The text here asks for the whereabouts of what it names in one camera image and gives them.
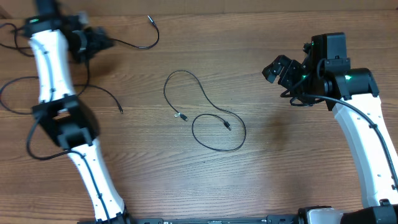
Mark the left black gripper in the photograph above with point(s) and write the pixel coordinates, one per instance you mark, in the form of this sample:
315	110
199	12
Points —
92	45

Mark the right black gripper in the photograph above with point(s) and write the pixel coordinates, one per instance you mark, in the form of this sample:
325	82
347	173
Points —
289	67

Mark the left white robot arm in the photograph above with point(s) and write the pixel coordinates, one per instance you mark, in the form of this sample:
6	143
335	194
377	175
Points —
69	123

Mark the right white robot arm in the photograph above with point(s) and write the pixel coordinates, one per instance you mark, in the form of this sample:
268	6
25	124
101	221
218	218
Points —
352	95

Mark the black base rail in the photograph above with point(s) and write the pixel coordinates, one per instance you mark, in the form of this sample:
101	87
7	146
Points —
242	219

